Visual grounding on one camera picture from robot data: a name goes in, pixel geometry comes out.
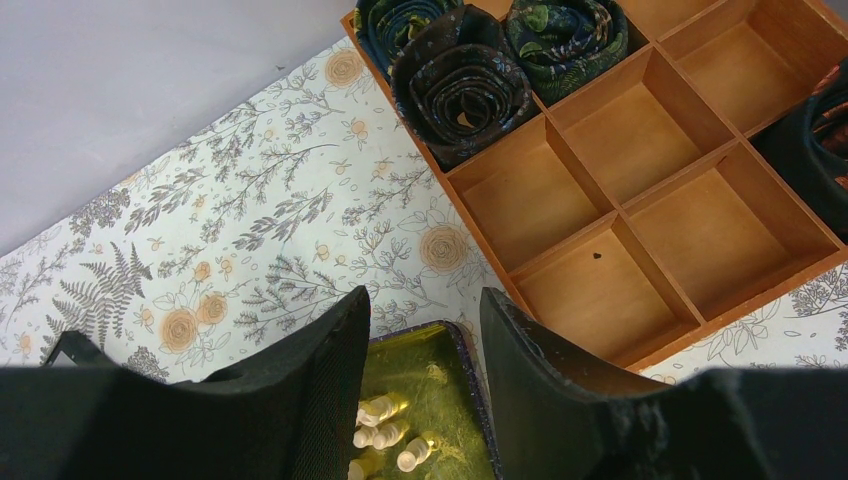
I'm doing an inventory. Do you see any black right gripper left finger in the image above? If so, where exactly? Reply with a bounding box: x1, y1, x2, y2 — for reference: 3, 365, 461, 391
1, 286, 370, 479

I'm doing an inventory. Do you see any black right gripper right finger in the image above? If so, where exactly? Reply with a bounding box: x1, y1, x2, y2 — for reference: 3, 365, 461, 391
480, 288, 847, 479

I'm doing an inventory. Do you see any gold tin box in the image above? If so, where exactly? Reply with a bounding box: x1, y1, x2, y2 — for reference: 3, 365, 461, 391
348, 320, 503, 479

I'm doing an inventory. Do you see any orange wooden divider tray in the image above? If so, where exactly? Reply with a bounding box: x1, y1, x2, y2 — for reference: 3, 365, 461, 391
340, 0, 848, 374

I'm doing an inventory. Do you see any floral table mat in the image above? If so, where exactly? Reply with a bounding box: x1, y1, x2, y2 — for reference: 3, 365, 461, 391
1, 38, 847, 383

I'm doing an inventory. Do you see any rolled dark floral tie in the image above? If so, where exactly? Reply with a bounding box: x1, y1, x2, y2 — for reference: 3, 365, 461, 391
390, 5, 539, 172

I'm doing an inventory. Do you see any rolled black orange tie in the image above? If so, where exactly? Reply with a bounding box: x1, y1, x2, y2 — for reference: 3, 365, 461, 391
754, 60, 847, 241

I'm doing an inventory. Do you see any rolled green floral tie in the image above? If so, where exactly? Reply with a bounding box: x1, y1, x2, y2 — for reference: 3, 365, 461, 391
505, 0, 629, 106

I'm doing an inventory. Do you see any rolled blue floral tie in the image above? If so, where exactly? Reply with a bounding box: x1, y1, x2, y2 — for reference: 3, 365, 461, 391
353, 0, 464, 80

